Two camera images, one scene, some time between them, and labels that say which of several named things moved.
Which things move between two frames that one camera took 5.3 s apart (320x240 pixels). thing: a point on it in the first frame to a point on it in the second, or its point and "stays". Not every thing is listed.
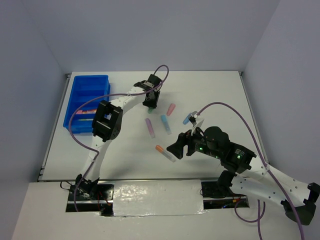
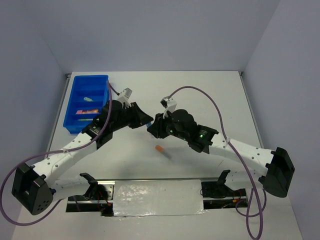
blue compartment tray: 84,88 stays
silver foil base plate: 168,197 stays
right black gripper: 176,148 to 159,132
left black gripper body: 152,103 to 125,120
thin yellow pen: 87,119 stays
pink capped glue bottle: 92,111 stays
